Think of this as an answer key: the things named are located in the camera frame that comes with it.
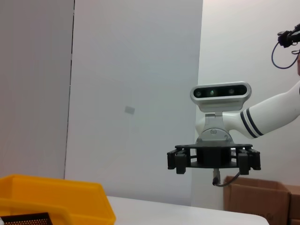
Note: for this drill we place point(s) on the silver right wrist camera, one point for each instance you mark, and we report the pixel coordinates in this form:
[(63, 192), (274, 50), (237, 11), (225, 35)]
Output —
[(220, 96)]

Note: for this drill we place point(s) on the black mesh pen holder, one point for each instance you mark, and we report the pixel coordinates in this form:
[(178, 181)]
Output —
[(28, 219)]

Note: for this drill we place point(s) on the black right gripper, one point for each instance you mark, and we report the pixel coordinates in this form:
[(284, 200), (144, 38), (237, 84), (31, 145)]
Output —
[(211, 157)]

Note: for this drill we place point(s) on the yellow plastic bin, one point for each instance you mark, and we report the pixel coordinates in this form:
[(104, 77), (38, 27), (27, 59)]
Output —
[(70, 199)]

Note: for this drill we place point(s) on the brown cardboard box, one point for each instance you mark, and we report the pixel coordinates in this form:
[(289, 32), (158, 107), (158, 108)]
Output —
[(295, 206), (255, 201)]

